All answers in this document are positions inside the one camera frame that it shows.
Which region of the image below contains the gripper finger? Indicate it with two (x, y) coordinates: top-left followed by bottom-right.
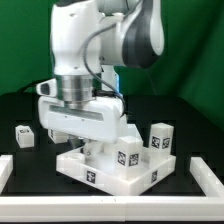
(83, 140), (96, 156)
(68, 135), (81, 149)

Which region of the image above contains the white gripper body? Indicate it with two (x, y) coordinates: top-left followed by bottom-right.
(36, 79), (128, 143)

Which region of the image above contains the white square table top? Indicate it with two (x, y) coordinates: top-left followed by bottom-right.
(55, 123), (177, 197)

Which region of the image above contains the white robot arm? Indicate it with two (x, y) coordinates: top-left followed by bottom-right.
(37, 0), (164, 155)

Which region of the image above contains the white U-shaped boundary fence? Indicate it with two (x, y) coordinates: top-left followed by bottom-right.
(0, 157), (224, 222)

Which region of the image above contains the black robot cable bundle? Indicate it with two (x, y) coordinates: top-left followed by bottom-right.
(16, 79), (54, 94)

